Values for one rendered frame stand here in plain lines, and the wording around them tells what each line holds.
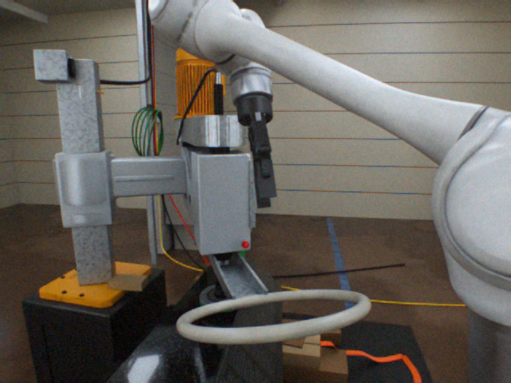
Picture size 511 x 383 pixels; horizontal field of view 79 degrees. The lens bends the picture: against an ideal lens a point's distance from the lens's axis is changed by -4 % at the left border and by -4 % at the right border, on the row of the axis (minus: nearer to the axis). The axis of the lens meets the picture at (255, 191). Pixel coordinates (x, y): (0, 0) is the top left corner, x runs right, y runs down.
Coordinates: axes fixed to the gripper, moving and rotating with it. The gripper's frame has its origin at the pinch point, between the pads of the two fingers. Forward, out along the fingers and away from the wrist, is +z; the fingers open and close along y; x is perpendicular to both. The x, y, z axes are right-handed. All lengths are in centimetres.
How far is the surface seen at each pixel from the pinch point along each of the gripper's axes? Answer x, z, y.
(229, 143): 7, -32, 56
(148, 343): 47, 41, 70
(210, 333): 13.9, 25.3, 3.4
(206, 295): 26, 28, 92
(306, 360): -26, 85, 158
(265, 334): 3.2, 25.7, -1.0
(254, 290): 4, 24, 55
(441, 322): -160, 94, 226
